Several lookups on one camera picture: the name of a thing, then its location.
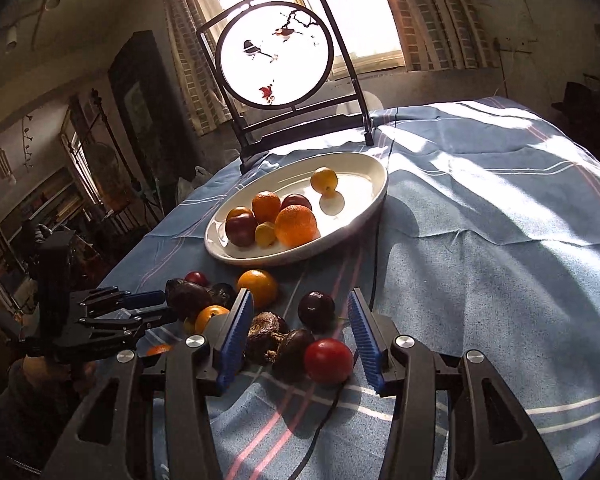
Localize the small yellow-orange kumquat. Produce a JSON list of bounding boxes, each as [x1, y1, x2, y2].
[[310, 167, 338, 196]]

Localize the blue striped tablecloth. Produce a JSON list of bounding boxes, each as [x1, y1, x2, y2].
[[102, 98, 600, 479]]

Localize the checked curtain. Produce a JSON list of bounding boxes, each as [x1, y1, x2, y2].
[[162, 0, 230, 136], [388, 0, 495, 72]]

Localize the plastic bags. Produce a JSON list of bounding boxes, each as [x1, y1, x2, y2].
[[175, 166, 212, 204]]

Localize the black thin cable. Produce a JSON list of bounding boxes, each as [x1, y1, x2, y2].
[[287, 259, 382, 480]]

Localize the checked curtain right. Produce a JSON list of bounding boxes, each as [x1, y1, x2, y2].
[[388, 0, 495, 72]]

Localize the wrinkled dark date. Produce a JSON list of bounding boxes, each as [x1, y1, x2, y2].
[[164, 278, 213, 321]]

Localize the white oval plate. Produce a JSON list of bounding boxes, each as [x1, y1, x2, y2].
[[204, 153, 388, 268]]

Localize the round painted screen stand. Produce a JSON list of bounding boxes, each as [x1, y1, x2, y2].
[[196, 0, 374, 174]]

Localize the dark brown mangosteen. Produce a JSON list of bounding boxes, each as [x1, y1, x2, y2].
[[208, 283, 237, 310]]

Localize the large dark red plum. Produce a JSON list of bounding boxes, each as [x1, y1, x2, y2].
[[225, 212, 258, 247]]

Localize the yellow-green small fruit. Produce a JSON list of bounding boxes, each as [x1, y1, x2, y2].
[[254, 221, 277, 248]]

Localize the checked curtain left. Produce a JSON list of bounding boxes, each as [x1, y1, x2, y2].
[[162, 0, 230, 136]]

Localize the dried brown fruit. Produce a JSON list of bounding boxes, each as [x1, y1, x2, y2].
[[244, 311, 289, 366]]

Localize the large orange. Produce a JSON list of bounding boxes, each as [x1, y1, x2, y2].
[[274, 206, 320, 248]]

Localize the small orange mandarin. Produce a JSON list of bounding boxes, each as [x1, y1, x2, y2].
[[225, 207, 253, 220]]

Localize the dark cherry with stem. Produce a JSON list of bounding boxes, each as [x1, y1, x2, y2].
[[298, 290, 336, 334]]

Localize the person left hand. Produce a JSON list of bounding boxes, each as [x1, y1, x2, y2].
[[22, 356, 97, 392]]

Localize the dark framed picture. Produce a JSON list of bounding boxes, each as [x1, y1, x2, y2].
[[108, 30, 197, 190]]

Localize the dark glossy chestnut fruit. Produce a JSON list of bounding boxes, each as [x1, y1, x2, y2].
[[272, 328, 315, 384]]

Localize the orange tangerine middle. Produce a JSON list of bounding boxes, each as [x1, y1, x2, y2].
[[194, 304, 230, 335]]

